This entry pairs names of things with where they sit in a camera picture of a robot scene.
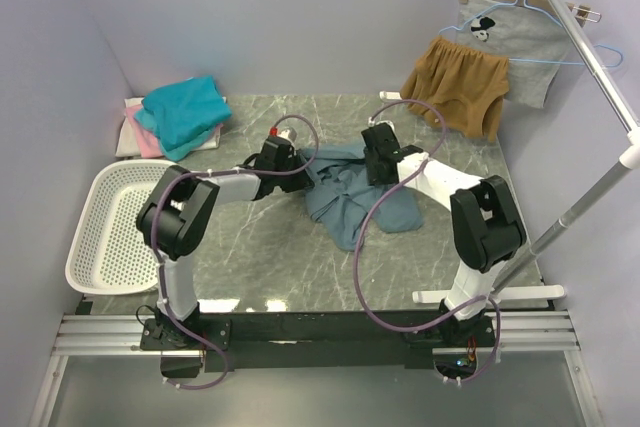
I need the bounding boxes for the white plastic laundry basket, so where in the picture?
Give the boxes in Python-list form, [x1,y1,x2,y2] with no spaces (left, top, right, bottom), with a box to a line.
[65,159,172,296]

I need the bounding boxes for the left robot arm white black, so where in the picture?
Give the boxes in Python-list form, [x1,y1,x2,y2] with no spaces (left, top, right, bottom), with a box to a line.
[136,128,312,349]

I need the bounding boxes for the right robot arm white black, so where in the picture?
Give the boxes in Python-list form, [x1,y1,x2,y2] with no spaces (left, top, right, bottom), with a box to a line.
[353,122,527,346]

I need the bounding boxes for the brown shorts hanging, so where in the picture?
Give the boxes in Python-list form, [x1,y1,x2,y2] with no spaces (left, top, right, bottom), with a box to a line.
[399,36,509,142]

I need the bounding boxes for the grey panda shirt hanging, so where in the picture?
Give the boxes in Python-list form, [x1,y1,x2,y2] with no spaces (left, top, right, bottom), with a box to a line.
[456,0,571,109]

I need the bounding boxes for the teal folded t shirt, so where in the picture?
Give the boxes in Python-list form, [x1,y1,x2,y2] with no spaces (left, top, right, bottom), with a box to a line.
[134,76,232,162]

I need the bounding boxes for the white folded t shirt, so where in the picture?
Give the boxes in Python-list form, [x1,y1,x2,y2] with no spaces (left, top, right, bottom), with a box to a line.
[116,98,224,158]

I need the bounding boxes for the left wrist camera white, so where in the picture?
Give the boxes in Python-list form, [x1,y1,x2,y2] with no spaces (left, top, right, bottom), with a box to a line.
[269,127,297,144]

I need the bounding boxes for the pink folded t shirt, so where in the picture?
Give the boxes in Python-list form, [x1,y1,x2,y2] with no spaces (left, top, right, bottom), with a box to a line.
[125,104,164,158]

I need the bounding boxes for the metal clothes rack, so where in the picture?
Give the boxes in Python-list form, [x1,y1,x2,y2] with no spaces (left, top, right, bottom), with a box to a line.
[379,0,640,304]

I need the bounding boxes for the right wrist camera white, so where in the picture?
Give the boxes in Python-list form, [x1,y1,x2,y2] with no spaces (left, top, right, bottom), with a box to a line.
[368,118,395,131]

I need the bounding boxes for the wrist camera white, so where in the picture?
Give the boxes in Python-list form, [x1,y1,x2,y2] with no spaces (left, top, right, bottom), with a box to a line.
[269,127,297,144]
[368,118,395,131]

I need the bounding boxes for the aluminium frame rail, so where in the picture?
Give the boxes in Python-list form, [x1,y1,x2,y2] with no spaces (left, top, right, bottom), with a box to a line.
[51,311,580,357]

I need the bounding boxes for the grey-blue t shirt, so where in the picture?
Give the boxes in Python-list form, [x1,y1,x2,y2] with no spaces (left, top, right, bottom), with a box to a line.
[301,142,424,252]

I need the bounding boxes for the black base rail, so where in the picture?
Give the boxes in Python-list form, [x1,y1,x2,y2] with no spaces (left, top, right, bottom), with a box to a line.
[139,310,500,381]

